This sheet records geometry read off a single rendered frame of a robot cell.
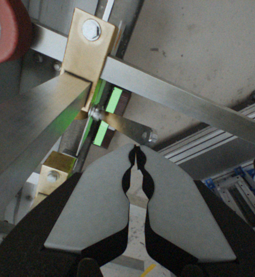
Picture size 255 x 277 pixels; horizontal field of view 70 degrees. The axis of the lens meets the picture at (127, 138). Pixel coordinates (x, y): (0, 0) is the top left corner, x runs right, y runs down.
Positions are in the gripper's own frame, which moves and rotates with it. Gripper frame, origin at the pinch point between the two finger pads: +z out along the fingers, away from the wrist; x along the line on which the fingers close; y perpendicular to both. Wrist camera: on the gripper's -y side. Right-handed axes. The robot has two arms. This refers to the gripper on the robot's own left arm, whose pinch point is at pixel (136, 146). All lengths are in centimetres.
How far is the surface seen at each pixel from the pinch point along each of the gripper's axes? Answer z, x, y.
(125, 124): 3.8, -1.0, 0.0
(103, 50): 13.5, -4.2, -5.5
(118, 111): 30.7, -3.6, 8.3
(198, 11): 100, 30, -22
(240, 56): 101, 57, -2
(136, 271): 18, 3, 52
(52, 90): 6.1, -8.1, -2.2
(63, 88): 7.5, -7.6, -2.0
